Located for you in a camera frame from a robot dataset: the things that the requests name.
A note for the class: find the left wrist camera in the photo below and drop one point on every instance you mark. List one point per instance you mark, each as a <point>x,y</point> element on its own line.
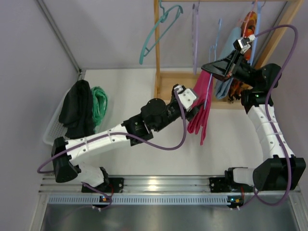
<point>187,96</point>

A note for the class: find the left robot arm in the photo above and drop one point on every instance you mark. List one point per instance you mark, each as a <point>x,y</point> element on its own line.
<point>69,156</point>

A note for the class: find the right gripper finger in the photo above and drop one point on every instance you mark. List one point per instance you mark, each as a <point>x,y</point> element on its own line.
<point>220,75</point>
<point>219,65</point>

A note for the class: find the light blue hanger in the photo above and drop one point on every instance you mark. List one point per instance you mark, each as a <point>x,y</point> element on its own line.
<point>212,56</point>

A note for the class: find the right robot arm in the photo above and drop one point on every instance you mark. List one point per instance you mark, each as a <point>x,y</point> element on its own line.
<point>280,169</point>

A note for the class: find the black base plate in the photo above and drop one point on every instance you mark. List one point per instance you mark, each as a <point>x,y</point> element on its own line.
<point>111,185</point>
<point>224,184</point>

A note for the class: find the grey slotted cable duct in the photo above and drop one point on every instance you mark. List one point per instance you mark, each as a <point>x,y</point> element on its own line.
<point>145,200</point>

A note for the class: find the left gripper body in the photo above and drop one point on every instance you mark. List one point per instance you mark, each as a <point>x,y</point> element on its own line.
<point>194,109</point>

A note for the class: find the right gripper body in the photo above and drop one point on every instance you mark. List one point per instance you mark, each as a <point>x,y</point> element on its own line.
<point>235,65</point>

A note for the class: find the lilac hanger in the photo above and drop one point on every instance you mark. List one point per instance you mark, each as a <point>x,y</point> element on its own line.
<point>195,35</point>

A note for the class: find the light blue trousers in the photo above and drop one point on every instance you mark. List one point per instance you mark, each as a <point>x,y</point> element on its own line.
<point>222,88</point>

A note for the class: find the aluminium mounting rail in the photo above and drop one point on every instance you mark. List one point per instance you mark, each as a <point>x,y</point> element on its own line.
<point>137,184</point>

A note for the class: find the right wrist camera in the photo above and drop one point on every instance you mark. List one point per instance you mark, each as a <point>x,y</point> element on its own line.
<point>243,44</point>

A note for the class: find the black trousers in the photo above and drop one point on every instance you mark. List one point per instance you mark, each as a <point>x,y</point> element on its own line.
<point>76,112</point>

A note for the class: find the wooden clothes rack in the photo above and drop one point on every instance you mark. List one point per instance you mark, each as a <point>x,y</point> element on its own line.
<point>164,80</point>

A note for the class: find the white plastic basket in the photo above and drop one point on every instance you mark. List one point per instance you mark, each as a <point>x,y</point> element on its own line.
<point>55,129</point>

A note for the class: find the pink trousers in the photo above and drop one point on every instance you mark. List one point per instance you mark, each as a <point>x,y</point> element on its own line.
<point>203,88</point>

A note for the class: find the teal hanger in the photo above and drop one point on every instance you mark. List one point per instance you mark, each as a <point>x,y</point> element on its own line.
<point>161,15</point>

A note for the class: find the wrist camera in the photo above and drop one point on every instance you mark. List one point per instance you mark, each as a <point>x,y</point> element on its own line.
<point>187,96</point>
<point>243,44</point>

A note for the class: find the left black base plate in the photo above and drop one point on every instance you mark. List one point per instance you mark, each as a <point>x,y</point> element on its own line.
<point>111,185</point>

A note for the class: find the orange patterned trousers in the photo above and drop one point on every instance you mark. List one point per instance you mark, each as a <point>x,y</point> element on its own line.
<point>236,89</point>

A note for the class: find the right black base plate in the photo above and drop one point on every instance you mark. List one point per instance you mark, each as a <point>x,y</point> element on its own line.
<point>224,184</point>

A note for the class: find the green trousers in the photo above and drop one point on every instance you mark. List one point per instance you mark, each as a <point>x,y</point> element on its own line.
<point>99,108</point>

